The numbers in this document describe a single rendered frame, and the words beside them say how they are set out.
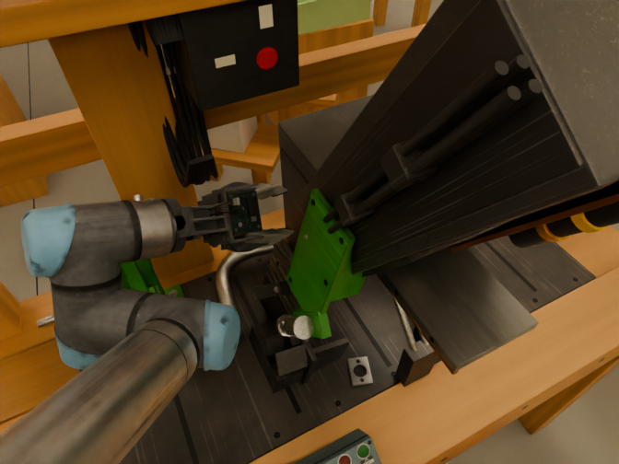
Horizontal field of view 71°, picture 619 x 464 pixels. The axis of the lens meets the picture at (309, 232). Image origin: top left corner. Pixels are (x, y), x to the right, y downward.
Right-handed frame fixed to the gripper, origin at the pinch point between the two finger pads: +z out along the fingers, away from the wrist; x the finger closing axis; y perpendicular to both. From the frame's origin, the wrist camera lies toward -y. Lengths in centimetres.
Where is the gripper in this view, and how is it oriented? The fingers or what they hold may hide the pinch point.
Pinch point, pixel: (281, 212)
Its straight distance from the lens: 70.6
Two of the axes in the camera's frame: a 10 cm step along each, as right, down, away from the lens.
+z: 7.7, -1.3, 6.3
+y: 6.2, -0.8, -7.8
